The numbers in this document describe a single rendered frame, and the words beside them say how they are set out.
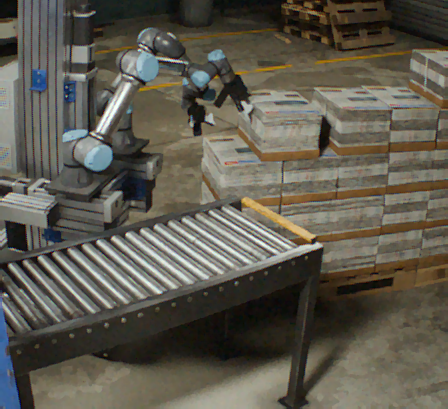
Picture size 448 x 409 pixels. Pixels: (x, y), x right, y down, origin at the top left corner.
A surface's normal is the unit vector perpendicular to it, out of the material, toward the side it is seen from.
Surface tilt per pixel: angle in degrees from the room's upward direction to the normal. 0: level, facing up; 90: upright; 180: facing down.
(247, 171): 91
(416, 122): 90
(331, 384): 0
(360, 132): 90
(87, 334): 90
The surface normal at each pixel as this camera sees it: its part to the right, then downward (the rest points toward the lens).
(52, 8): -0.29, 0.37
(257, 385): 0.04, -0.92
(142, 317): 0.59, 0.33
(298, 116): 0.27, 0.39
